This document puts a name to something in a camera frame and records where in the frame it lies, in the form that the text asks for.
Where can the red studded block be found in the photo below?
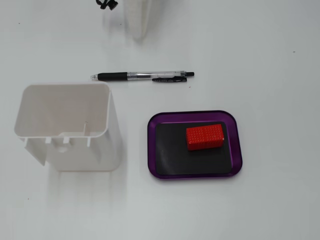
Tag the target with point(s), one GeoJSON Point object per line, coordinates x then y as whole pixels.
{"type": "Point", "coordinates": [203, 137]}

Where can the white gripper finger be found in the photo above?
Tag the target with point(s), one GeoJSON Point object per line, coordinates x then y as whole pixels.
{"type": "Point", "coordinates": [137, 17]}

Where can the black clear ballpoint pen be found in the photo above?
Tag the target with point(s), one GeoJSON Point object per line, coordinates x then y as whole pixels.
{"type": "Point", "coordinates": [112, 76]}

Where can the white plastic pen holder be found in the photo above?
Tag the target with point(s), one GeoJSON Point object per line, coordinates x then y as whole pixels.
{"type": "Point", "coordinates": [82, 152]}

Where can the black tray mat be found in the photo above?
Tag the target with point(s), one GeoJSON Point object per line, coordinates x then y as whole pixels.
{"type": "Point", "coordinates": [172, 152]}

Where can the purple metal tray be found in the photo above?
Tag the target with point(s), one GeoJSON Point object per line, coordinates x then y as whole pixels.
{"type": "Point", "coordinates": [237, 150]}

